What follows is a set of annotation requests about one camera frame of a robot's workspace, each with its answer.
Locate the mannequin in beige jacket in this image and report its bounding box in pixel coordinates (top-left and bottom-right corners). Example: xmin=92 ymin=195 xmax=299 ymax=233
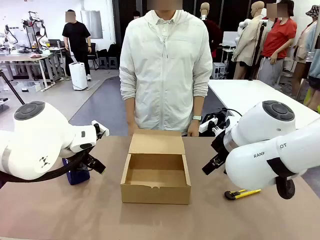
xmin=231 ymin=1 xmax=268 ymax=81

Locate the person's left hand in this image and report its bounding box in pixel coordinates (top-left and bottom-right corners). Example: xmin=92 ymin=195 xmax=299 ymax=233
xmin=187 ymin=121 xmax=201 ymax=137

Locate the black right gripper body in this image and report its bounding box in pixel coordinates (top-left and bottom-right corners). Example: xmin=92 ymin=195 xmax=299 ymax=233
xmin=211 ymin=129 xmax=230 ymax=163

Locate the mannequin in dark red top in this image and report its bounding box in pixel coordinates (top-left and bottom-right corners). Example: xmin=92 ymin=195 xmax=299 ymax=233
xmin=199 ymin=2 xmax=223 ymax=63

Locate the yellow black utility knife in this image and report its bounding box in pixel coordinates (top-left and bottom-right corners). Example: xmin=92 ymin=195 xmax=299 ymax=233
xmin=224 ymin=189 xmax=262 ymax=200

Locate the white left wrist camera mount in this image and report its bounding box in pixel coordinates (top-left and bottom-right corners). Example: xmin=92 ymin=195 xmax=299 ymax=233
xmin=91 ymin=120 xmax=110 ymax=137

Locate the white computer case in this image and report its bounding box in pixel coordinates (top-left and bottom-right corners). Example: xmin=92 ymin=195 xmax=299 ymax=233
xmin=212 ymin=62 xmax=227 ymax=80

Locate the mannequin in blue shirt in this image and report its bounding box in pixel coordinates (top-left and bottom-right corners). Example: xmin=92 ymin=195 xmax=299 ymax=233
xmin=306 ymin=23 xmax=320 ymax=112

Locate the brown cardboard box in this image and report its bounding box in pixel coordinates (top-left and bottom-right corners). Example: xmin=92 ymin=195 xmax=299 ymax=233
xmin=120 ymin=129 xmax=192 ymax=205

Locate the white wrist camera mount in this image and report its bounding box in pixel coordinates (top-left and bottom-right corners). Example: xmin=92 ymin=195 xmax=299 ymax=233
xmin=91 ymin=120 xmax=110 ymax=137
xmin=199 ymin=119 xmax=218 ymax=134

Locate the person's right forearm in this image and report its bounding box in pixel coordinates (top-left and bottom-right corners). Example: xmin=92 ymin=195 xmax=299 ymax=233
xmin=124 ymin=98 xmax=137 ymax=122

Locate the person's right hand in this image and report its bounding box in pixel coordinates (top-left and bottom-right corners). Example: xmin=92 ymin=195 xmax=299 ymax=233
xmin=126 ymin=119 xmax=137 ymax=137

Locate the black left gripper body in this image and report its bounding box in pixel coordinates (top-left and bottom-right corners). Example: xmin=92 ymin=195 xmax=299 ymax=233
xmin=79 ymin=149 xmax=101 ymax=173

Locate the white humanoid robot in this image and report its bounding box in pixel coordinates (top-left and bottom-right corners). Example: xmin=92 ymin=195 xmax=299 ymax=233
xmin=236 ymin=18 xmax=251 ymax=47

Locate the navy blue zip pouch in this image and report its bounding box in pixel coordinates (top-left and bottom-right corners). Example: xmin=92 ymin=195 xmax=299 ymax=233
xmin=61 ymin=157 xmax=91 ymax=186

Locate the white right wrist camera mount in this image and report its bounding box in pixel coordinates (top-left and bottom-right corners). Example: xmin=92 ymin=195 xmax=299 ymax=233
xmin=199 ymin=119 xmax=218 ymax=134

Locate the person's left forearm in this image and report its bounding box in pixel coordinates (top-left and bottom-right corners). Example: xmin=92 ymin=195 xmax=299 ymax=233
xmin=192 ymin=96 xmax=205 ymax=117

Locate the black slanted tripod leg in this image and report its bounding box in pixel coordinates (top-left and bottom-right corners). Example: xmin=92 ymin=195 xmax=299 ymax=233
xmin=0 ymin=69 xmax=26 ymax=106

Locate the black upright tripod stand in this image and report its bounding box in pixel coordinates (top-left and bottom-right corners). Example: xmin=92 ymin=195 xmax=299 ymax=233
xmin=249 ymin=21 xmax=266 ymax=82

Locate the black left arm cable sleeve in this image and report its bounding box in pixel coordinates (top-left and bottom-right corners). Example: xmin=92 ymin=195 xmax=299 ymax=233
xmin=14 ymin=149 xmax=87 ymax=182

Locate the white air purifier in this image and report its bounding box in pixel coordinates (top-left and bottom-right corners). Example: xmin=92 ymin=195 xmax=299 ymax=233
xmin=69 ymin=62 xmax=89 ymax=91

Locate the mannequin with bucket hat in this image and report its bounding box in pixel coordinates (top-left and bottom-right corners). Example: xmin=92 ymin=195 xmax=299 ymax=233
xmin=291 ymin=4 xmax=320 ymax=101

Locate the man in black clothes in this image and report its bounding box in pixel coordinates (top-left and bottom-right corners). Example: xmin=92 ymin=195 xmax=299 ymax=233
xmin=62 ymin=9 xmax=93 ymax=81

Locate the robot on black stand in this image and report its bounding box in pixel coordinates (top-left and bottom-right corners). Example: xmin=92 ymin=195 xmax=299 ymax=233
xmin=21 ymin=10 xmax=51 ymax=51

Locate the grey workshop desk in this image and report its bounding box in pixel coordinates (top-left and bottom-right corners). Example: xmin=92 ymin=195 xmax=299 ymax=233
xmin=0 ymin=48 xmax=66 ymax=92

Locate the white table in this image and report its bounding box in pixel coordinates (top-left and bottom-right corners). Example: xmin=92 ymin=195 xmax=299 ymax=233
xmin=207 ymin=79 xmax=320 ymax=131

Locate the silver wall panel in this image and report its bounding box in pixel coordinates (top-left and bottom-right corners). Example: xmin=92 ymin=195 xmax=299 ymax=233
xmin=80 ymin=10 xmax=104 ymax=40

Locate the person in white jacket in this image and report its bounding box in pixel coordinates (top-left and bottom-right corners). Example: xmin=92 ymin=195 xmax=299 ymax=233
xmin=119 ymin=0 xmax=213 ymax=137

